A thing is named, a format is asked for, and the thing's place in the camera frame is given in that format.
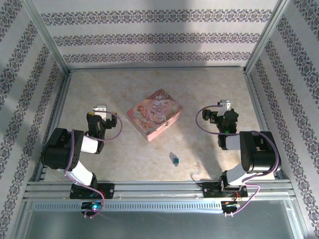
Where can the pink illustrated tin box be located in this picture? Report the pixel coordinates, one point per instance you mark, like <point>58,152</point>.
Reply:
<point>154,112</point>

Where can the small blue silver padlock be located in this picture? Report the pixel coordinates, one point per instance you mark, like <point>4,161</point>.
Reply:
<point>176,161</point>

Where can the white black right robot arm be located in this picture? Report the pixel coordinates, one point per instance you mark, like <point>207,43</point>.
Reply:
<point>259,154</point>

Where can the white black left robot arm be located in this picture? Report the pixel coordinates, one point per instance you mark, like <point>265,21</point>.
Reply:
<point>57,152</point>

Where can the small controller board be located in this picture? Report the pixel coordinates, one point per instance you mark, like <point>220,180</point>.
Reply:
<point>228,203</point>
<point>91,206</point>

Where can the grey metal sheet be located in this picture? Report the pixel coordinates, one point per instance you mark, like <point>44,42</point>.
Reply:
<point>159,226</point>

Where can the aluminium side rail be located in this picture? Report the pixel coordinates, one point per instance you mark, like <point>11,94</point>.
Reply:
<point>58,117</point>
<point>259,117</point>

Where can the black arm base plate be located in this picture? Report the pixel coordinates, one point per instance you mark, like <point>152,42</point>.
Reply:
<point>108,190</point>
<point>209,190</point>

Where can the aluminium rail along patterned wall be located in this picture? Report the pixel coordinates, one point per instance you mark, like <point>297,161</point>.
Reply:
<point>157,67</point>

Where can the aluminium upright post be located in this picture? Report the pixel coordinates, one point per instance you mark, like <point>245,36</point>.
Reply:
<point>266,37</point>
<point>47,37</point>

